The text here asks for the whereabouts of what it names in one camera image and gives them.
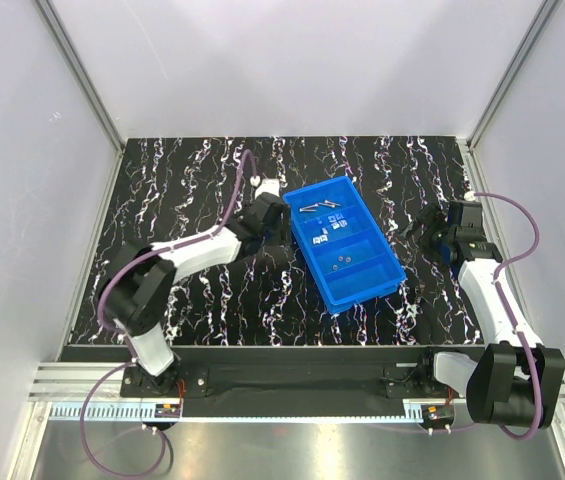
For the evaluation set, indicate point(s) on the aluminium frame rail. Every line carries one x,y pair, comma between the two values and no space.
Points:
104,393

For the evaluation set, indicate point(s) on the aluminium corner post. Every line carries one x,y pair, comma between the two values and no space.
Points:
539,23
61,37

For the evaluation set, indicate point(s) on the left aluminium corner post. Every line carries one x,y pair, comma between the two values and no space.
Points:
61,37

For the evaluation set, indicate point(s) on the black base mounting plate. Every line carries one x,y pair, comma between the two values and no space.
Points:
240,369

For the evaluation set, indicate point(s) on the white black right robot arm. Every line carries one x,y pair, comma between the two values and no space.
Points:
516,382

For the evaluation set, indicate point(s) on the right aluminium corner post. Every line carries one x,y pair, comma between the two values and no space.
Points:
539,23

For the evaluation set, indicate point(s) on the blue plastic divided bin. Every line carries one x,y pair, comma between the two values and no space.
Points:
374,271

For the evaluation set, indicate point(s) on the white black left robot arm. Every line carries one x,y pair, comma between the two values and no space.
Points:
135,290

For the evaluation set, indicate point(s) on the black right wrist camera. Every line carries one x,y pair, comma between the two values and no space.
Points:
467,216

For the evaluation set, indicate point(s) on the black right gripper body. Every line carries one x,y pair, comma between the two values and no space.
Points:
427,230

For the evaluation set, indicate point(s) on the silver bolt two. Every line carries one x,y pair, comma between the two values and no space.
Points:
309,209

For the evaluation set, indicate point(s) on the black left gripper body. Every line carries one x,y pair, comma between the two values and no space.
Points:
278,223

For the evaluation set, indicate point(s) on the silver bolt one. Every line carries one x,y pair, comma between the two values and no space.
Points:
329,204

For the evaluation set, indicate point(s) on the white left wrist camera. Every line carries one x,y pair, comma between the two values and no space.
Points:
268,186

